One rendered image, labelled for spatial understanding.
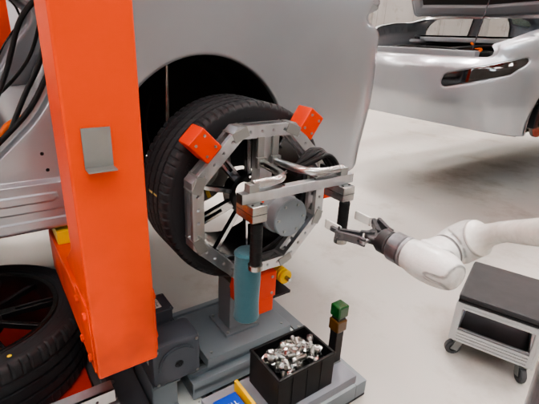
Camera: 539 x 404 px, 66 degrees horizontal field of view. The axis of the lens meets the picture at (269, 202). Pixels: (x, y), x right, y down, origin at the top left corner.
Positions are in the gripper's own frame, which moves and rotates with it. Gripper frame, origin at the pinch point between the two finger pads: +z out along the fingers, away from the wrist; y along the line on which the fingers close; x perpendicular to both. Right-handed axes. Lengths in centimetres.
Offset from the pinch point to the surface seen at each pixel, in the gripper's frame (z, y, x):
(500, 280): -12, 100, -49
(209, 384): 23, -38, -70
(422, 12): 220, 318, 87
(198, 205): 20.7, -42.0, 5.9
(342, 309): -18.8, -16.1, -17.3
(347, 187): -1.1, -0.9, 11.7
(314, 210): 21.0, 5.9, -5.7
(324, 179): 1.7, -8.5, 14.7
